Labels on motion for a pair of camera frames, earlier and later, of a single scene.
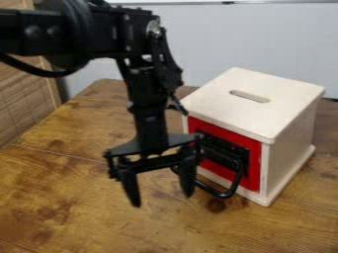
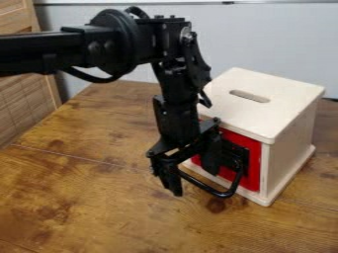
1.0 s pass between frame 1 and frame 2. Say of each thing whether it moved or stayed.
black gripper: moved
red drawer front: stayed
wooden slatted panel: stayed
